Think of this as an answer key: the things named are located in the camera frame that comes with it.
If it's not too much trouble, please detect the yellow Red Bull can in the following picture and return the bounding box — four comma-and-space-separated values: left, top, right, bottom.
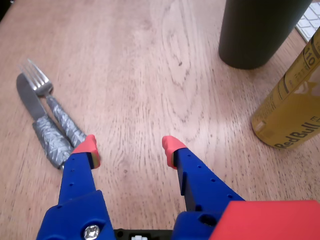
251, 27, 320, 150

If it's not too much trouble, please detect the fork with taped handle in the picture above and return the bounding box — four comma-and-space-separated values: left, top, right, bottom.
18, 58, 87, 148

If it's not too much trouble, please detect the white keyboard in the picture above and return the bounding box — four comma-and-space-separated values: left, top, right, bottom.
294, 2, 320, 43

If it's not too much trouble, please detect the dark grey tumbler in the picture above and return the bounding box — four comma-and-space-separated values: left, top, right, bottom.
218, 0, 313, 70

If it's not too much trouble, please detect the knife with taped handle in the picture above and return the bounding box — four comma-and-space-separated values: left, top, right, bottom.
16, 73, 76, 171

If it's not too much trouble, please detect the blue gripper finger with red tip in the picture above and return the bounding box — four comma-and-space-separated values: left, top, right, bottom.
161, 135, 246, 240
36, 134, 116, 240

